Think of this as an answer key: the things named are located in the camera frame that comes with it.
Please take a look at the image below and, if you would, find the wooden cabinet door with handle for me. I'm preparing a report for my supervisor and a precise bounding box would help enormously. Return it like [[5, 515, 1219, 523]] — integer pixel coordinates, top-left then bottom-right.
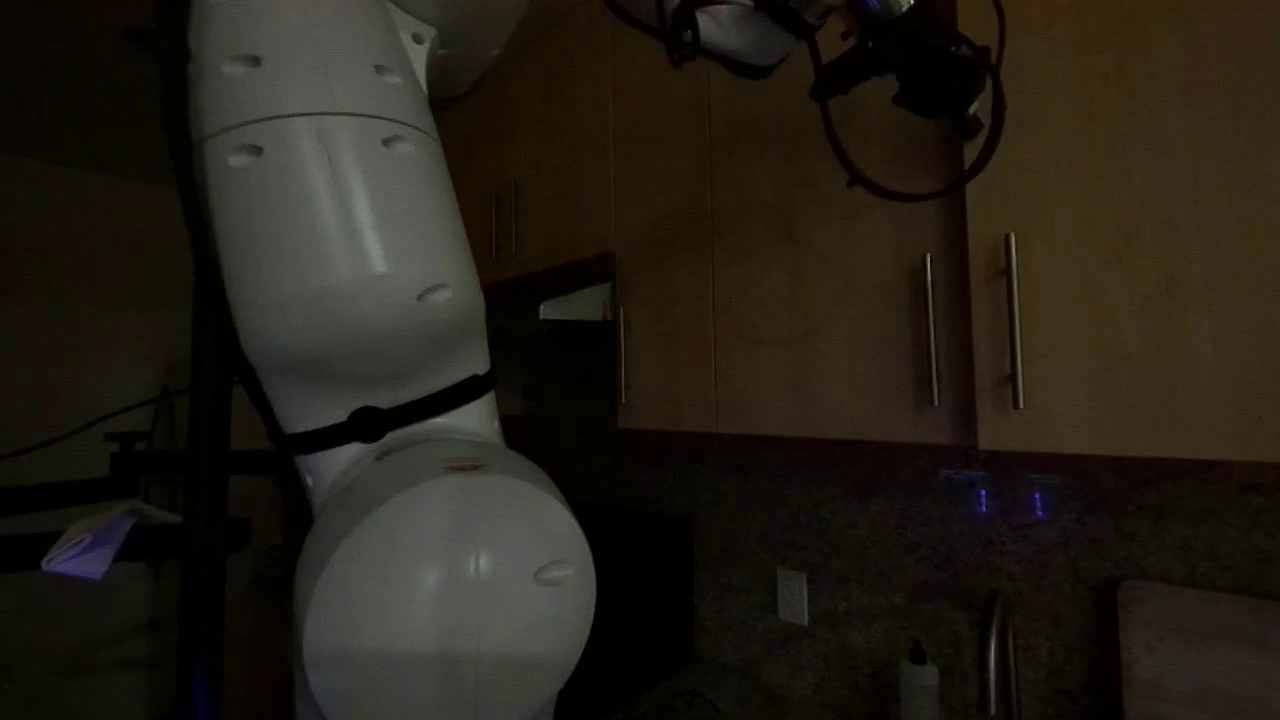
[[616, 0, 974, 449]]

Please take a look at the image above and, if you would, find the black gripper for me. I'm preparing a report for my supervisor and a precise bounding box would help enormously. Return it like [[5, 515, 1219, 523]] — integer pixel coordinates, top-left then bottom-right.
[[813, 0, 1006, 133]]

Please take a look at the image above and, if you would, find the curved metal faucet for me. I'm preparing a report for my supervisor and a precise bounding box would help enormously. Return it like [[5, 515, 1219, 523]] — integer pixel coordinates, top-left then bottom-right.
[[981, 588, 1020, 720]]

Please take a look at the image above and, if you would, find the white wall outlet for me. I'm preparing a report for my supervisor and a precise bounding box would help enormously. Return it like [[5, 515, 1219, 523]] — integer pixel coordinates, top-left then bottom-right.
[[774, 563, 818, 631]]

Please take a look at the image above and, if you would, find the soap dispenser bottle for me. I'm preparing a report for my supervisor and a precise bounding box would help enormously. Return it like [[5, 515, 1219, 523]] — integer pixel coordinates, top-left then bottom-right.
[[896, 635, 948, 720]]

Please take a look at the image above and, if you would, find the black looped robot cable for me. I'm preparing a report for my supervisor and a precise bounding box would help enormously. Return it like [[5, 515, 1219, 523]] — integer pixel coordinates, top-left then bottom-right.
[[808, 0, 1008, 209]]

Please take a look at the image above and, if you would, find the black strap on arm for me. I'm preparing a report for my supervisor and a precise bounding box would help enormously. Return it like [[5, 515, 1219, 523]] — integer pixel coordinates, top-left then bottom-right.
[[282, 369, 506, 460]]

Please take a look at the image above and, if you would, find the white paper tag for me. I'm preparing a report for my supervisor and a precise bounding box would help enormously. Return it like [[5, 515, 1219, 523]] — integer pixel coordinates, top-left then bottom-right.
[[35, 503, 148, 583]]

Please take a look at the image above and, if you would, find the metal bar cabinet handle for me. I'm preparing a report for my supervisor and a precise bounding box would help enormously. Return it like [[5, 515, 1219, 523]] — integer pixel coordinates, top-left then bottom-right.
[[1000, 229, 1027, 415], [920, 249, 943, 410]]

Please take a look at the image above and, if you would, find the light cutting board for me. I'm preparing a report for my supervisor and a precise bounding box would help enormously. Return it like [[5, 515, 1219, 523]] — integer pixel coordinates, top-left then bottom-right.
[[1112, 574, 1280, 720]]

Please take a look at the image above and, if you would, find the black stand pole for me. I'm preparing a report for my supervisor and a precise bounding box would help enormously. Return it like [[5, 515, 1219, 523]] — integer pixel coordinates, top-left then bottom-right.
[[0, 0, 259, 720]]

